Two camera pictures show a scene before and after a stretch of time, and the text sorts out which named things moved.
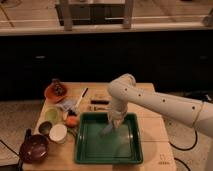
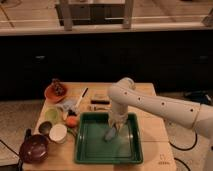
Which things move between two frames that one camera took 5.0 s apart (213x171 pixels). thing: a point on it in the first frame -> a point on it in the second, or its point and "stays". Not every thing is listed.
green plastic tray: [122, 146] stays
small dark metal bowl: [44, 127] stays
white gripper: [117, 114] stays
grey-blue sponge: [107, 129] -> [110, 134]
